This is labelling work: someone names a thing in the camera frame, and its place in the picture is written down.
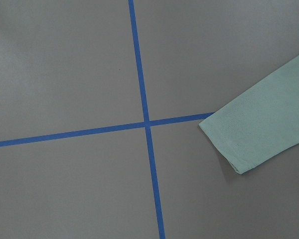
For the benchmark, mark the olive green long-sleeve shirt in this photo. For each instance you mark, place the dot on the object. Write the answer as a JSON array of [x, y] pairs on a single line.
[[260, 123]]

